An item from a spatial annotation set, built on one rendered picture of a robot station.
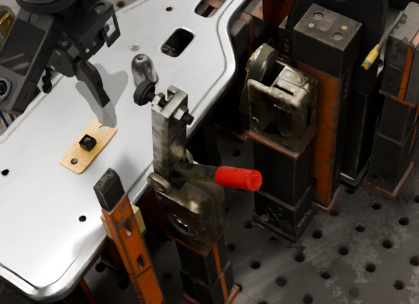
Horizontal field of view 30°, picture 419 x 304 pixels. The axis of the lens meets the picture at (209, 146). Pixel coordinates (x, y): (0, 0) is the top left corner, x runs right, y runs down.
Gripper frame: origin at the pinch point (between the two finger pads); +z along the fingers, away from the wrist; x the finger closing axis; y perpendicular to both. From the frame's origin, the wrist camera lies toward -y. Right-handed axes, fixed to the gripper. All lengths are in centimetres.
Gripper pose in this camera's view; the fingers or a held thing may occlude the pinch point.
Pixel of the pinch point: (75, 109)
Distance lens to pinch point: 97.4
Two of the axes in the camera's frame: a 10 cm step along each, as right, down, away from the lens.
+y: 5.6, -7.2, 4.2
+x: -8.3, -4.3, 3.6
